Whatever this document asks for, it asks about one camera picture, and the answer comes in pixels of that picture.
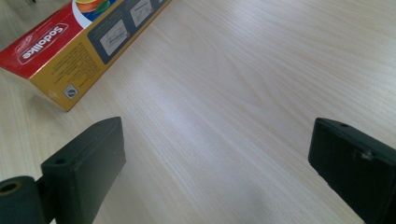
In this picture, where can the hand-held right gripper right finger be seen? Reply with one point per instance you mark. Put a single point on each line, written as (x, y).
(355, 165)

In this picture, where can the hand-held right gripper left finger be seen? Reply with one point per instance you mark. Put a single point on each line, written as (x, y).
(84, 168)

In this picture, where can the red and yellow long box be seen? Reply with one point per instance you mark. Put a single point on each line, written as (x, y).
(62, 53)

